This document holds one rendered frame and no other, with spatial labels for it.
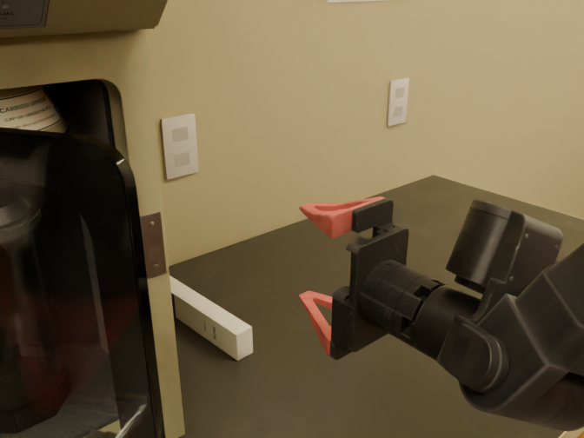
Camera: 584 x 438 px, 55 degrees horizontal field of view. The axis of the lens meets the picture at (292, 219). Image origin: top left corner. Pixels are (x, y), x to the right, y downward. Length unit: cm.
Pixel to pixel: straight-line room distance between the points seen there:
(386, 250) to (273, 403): 35
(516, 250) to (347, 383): 45
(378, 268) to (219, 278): 61
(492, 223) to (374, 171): 106
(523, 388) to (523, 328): 3
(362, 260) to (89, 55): 29
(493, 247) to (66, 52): 37
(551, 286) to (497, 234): 8
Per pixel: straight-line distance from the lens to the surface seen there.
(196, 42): 107
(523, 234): 41
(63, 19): 47
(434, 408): 78
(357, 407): 77
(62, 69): 51
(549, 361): 35
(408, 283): 45
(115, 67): 53
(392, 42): 143
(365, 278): 47
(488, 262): 42
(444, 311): 43
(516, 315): 37
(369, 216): 48
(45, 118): 55
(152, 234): 58
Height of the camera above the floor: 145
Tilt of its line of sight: 23 degrees down
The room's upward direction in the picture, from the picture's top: straight up
